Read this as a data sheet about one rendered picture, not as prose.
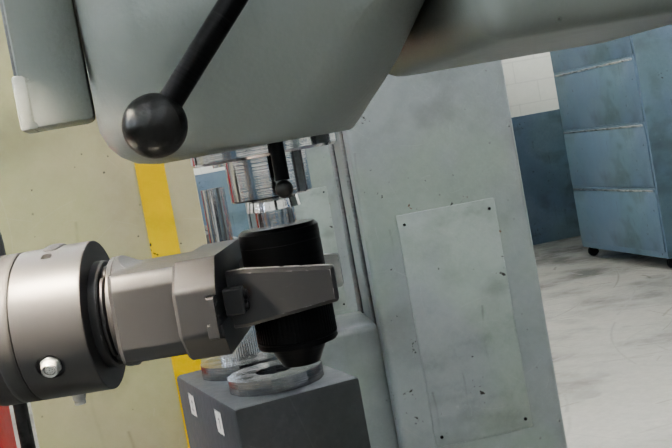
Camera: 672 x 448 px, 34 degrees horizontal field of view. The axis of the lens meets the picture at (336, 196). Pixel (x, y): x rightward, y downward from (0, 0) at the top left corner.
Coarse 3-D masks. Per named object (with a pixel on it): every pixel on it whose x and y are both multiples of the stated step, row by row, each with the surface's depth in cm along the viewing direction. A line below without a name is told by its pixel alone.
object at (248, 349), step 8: (248, 336) 110; (240, 344) 110; (248, 344) 110; (256, 344) 110; (240, 352) 110; (248, 352) 110; (256, 352) 110; (264, 352) 112; (224, 360) 111; (232, 360) 110; (240, 360) 110
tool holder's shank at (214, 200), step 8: (208, 192) 110; (216, 192) 110; (224, 192) 111; (208, 200) 110; (216, 200) 110; (224, 200) 111; (208, 208) 110; (216, 208) 110; (224, 208) 111; (208, 216) 110; (216, 216) 110; (224, 216) 111; (208, 224) 111; (216, 224) 110; (224, 224) 110; (208, 232) 111; (216, 232) 110; (224, 232) 110; (232, 232) 112; (216, 240) 110; (224, 240) 110
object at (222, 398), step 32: (192, 384) 110; (224, 384) 107; (256, 384) 99; (288, 384) 99; (320, 384) 99; (352, 384) 99; (192, 416) 112; (224, 416) 99; (256, 416) 96; (288, 416) 97; (320, 416) 98; (352, 416) 99
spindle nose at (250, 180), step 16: (256, 160) 61; (288, 160) 62; (304, 160) 63; (240, 176) 62; (256, 176) 61; (272, 176) 61; (304, 176) 62; (240, 192) 62; (256, 192) 61; (272, 192) 61
